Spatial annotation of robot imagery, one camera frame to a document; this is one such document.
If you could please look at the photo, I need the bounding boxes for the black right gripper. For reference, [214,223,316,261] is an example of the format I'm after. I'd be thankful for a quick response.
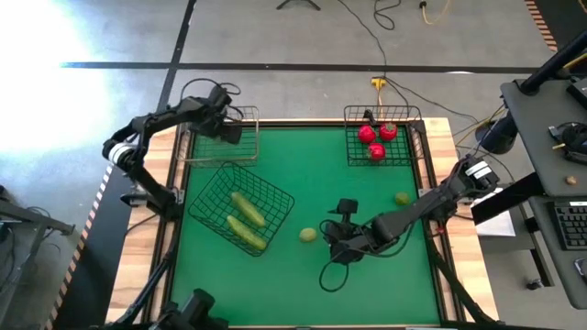
[326,220,382,266]

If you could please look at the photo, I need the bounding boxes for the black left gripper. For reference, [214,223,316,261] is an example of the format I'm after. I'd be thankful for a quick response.
[196,104,244,145]

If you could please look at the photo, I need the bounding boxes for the large black wire basket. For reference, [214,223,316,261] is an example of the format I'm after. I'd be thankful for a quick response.
[186,160,296,258]

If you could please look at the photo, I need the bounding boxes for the green cucumber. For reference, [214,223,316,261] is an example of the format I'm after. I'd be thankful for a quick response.
[226,214,269,252]
[229,191,267,229]

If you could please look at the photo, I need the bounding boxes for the green table mat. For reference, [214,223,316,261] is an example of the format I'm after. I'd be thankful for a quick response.
[169,126,441,327]

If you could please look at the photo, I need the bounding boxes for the white paper sheet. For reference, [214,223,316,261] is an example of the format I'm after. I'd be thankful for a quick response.
[474,187,517,237]

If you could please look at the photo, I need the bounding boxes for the black desk leg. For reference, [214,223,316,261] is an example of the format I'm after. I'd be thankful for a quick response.
[471,171,547,226]

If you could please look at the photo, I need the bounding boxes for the black round stool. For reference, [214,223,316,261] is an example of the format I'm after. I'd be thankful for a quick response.
[474,112,519,156]

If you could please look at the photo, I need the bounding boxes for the black floor mat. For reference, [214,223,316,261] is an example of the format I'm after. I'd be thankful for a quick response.
[43,162,138,330]

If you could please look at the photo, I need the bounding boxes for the black stand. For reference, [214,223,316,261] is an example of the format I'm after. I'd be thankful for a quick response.
[0,182,77,294]

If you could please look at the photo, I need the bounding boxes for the grey desk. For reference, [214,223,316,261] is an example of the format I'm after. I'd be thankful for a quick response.
[499,77,587,311]

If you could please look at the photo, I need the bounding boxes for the black keyboard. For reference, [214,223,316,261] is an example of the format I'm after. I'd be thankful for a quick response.
[552,201,587,251]

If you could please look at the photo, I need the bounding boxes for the black headphones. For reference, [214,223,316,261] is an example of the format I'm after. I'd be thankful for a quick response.
[548,121,587,166]

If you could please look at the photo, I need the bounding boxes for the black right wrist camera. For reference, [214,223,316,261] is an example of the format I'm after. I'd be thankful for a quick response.
[336,197,360,226]

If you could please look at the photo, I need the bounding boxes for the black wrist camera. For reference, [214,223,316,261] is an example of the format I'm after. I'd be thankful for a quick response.
[208,84,234,107]
[336,197,360,226]

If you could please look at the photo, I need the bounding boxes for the copper wire basket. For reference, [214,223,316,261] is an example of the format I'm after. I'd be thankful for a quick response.
[175,104,261,170]

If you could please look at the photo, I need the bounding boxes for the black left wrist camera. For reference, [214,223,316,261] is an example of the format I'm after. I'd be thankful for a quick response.
[208,84,234,107]

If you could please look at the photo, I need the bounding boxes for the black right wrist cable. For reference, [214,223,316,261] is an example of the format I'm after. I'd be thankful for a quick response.
[318,218,352,293]

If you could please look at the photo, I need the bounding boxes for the black table edge rail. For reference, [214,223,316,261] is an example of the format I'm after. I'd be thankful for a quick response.
[183,119,430,130]

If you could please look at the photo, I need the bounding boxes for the small black wire basket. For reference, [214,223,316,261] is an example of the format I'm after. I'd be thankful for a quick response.
[343,104,426,168]

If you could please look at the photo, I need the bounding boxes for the black frame strut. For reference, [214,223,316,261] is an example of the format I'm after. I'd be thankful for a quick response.
[428,247,495,329]
[114,247,174,330]

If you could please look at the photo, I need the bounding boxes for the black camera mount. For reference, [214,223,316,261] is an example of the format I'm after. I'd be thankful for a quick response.
[153,287,230,330]

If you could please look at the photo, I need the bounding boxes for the black floor cable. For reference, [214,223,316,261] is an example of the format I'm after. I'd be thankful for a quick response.
[337,0,389,82]

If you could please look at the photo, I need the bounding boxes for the yellow floor cable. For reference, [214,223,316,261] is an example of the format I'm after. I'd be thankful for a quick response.
[419,0,453,27]

